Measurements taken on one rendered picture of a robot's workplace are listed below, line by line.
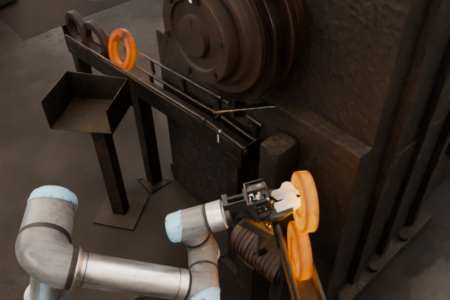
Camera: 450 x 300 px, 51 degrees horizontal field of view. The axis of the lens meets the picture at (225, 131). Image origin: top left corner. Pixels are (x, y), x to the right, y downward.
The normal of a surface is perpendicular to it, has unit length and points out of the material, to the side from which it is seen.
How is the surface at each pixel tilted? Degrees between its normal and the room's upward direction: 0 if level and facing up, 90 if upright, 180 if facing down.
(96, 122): 5
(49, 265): 44
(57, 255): 29
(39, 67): 0
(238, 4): 50
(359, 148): 0
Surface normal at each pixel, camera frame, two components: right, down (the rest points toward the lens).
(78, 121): -0.10, -0.76
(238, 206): 0.11, 0.66
